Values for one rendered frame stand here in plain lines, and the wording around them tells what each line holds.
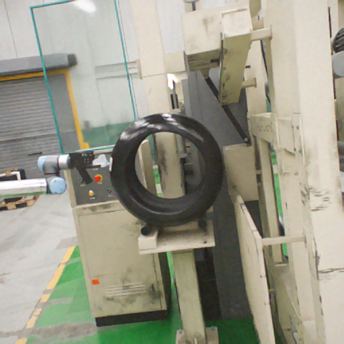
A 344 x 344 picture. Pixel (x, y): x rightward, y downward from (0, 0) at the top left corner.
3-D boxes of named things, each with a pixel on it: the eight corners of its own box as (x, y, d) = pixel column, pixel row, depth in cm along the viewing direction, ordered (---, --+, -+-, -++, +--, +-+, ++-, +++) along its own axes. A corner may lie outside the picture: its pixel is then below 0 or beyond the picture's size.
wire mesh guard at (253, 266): (246, 295, 215) (230, 182, 205) (249, 295, 215) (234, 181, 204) (281, 431, 127) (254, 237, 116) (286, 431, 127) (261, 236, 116)
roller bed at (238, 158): (228, 194, 216) (222, 146, 212) (253, 191, 215) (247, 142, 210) (232, 203, 197) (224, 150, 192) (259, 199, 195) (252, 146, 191)
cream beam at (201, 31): (189, 72, 192) (185, 44, 190) (236, 64, 190) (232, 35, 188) (184, 56, 133) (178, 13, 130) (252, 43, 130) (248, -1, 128)
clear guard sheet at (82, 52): (62, 154, 246) (30, 7, 231) (140, 143, 240) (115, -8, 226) (61, 155, 244) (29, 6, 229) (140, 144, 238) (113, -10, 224)
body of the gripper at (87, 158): (91, 152, 174) (66, 153, 175) (92, 169, 176) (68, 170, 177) (95, 150, 182) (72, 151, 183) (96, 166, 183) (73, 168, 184)
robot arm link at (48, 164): (44, 171, 186) (42, 155, 185) (65, 170, 185) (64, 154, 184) (37, 173, 178) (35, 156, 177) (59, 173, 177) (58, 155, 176)
